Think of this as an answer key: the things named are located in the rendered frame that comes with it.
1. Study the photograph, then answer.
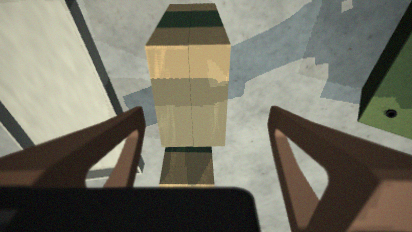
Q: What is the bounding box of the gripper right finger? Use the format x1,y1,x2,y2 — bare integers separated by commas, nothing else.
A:
267,106,412,232

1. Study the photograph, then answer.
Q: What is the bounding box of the shallow grey rectangular tray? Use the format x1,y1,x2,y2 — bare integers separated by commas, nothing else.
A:
0,0,123,150

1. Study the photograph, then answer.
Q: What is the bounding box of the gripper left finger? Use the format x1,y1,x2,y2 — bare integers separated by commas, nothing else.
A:
0,106,146,188

